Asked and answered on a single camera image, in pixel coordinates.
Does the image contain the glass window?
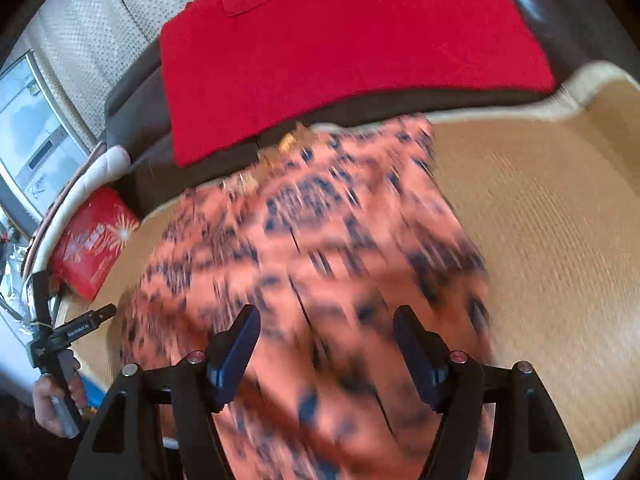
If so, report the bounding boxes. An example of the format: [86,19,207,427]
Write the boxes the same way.
[0,50,96,221]

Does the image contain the orange floral pants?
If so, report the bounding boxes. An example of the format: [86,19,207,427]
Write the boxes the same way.
[117,112,501,480]

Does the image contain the cream perforated backrest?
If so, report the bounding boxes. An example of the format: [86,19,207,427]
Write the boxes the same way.
[10,0,206,146]

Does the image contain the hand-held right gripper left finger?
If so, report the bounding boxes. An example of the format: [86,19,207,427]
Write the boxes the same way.
[65,304,262,480]

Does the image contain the brown sofa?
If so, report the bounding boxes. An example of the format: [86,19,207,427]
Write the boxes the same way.
[102,0,601,211]

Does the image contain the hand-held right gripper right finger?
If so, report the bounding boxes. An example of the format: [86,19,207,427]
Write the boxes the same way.
[392,305,586,480]

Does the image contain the folded red garment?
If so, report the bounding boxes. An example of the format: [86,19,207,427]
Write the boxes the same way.
[159,0,557,168]

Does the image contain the person's left hand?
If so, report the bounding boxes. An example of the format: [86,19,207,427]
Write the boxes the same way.
[31,357,90,436]

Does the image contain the woven mat with cream border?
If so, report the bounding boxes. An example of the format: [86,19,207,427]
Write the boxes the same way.
[55,60,640,480]

